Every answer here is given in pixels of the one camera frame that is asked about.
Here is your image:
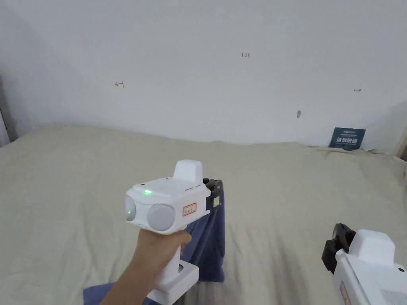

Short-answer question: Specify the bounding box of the person's left hand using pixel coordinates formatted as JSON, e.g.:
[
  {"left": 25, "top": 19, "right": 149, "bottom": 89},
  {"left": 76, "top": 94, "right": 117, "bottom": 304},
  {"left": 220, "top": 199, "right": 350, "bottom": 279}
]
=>
[{"left": 128, "top": 229, "right": 193, "bottom": 286}]

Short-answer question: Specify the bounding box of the bed with beige sheet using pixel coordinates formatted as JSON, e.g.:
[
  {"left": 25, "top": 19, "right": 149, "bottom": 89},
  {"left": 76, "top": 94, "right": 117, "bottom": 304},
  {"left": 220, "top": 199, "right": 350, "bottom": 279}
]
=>
[{"left": 0, "top": 123, "right": 407, "bottom": 305}]

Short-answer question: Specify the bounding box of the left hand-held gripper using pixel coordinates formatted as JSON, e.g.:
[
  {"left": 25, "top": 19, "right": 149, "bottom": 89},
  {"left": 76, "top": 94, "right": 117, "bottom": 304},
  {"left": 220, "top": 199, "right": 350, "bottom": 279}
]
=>
[{"left": 125, "top": 160, "right": 223, "bottom": 304}]

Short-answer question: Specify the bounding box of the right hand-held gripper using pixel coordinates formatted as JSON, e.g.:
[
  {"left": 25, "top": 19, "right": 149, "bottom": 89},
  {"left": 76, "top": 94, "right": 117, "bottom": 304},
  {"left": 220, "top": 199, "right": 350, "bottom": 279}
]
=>
[{"left": 321, "top": 223, "right": 407, "bottom": 305}]

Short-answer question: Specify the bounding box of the dark blue printed card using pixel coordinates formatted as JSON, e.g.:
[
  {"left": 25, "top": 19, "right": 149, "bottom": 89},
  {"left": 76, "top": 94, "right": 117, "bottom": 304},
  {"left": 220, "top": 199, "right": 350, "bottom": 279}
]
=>
[{"left": 329, "top": 127, "right": 366, "bottom": 150}]

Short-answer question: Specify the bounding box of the dark blue garment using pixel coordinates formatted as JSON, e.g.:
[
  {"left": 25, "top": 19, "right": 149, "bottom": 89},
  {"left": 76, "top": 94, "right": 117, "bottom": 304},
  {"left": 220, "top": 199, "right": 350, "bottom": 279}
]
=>
[{"left": 83, "top": 181, "right": 227, "bottom": 305}]

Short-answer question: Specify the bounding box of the person's left forearm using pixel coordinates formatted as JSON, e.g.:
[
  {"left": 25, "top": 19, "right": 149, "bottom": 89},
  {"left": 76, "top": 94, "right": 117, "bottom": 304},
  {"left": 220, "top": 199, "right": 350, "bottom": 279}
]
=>
[{"left": 98, "top": 253, "right": 157, "bottom": 305}]

